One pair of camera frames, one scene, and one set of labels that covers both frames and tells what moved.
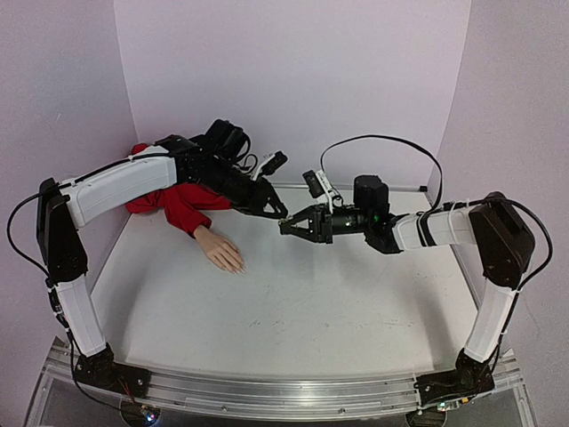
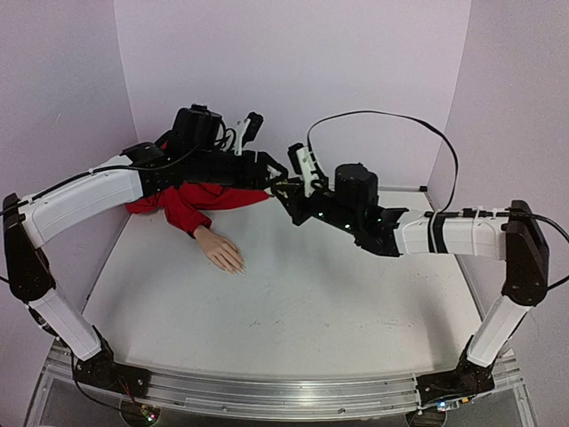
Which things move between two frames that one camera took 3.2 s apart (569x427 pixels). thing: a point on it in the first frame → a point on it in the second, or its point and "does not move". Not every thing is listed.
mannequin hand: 220,251 does not move
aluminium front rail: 271,397 does not move
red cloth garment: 184,205 does not move
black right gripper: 318,222 → 307,201
